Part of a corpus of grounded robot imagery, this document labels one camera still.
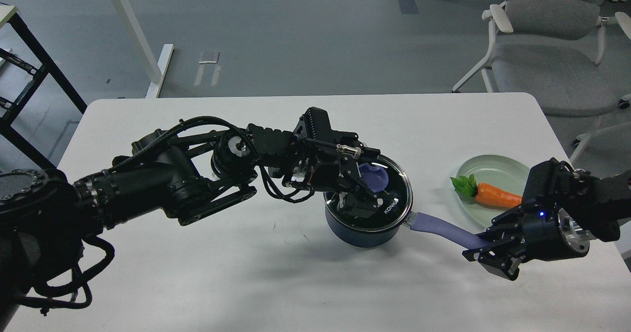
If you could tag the orange toy carrot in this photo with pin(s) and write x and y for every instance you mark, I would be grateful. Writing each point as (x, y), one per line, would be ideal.
(470, 189)

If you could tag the grey office chair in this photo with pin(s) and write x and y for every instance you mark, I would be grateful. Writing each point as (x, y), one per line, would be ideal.
(551, 49)

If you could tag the dark blue saucepan purple handle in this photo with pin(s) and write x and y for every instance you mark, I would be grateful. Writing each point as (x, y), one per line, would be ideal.
(353, 234)

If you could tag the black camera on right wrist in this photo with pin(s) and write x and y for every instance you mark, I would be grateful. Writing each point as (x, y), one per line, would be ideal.
(549, 184)

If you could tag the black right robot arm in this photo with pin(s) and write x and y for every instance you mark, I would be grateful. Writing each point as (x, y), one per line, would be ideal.
(562, 210)

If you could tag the glass pot lid purple knob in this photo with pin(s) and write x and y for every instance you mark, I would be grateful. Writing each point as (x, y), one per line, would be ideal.
(388, 180)

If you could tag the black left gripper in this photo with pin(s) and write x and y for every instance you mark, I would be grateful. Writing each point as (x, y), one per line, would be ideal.
(333, 167)

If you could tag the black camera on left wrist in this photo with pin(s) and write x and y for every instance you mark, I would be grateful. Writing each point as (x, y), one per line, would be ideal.
(316, 138)

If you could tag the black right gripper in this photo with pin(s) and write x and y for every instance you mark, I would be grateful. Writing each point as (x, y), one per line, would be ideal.
(539, 235)

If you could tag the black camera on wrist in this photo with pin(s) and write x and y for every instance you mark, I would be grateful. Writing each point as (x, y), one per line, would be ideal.
(316, 138)
(549, 184)

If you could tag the translucent green oval plate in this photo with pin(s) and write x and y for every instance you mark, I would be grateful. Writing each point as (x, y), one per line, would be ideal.
(500, 171)

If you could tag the black metal rack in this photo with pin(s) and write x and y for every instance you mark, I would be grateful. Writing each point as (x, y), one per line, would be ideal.
(9, 15)

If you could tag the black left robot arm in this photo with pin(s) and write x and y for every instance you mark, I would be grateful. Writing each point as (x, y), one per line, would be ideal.
(51, 244)

